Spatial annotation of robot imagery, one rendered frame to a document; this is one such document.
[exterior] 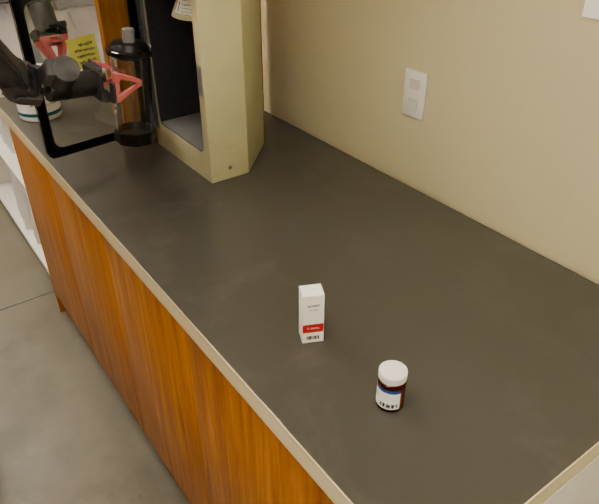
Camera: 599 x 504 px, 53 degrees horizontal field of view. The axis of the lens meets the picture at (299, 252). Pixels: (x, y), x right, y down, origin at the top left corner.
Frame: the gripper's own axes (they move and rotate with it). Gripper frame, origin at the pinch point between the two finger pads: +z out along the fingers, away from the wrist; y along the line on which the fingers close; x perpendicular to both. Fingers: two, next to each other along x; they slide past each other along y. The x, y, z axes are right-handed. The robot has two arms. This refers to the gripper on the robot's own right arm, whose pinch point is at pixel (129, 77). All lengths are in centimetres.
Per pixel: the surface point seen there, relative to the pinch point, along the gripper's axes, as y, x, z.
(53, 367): 53, 122, -18
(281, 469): -84, 44, -16
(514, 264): -85, 22, 42
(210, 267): -47, 26, -7
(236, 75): -15.5, -1.8, 20.1
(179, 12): -2.4, -14.2, 12.8
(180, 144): 1.3, 20.0, 13.4
